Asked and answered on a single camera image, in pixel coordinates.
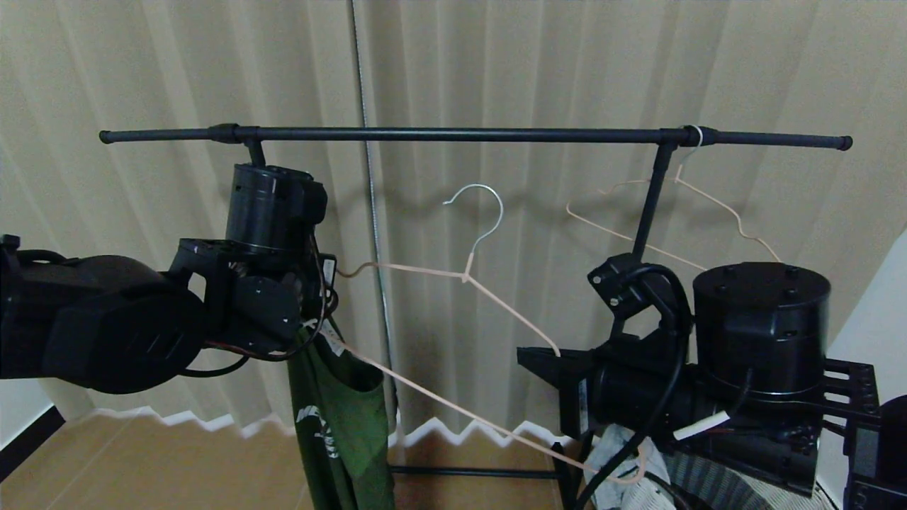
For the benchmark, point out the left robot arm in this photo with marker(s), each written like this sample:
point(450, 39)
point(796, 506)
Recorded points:
point(106, 333)

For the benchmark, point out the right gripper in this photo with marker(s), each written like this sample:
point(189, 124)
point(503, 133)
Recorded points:
point(638, 386)

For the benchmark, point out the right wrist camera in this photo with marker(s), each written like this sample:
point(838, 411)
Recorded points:
point(613, 280)

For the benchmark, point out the green long-sleeved shirt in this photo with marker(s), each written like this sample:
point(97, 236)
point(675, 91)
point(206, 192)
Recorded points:
point(340, 425)

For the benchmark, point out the black clothes rack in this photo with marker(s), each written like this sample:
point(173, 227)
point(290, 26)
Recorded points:
point(460, 134)

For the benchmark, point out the white laundry basket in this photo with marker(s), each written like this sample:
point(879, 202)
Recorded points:
point(723, 489)

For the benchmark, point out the pink clothes hanger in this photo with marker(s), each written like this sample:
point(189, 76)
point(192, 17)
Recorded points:
point(673, 256)
point(468, 269)

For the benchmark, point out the pale grey garment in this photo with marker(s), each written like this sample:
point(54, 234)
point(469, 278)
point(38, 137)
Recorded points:
point(623, 467)

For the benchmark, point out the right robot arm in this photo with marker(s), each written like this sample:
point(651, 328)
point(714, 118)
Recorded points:
point(762, 333)

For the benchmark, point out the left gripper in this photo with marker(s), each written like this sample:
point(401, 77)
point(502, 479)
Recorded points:
point(319, 290)

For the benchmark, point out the beige curtain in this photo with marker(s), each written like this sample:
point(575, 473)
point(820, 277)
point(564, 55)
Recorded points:
point(142, 71)

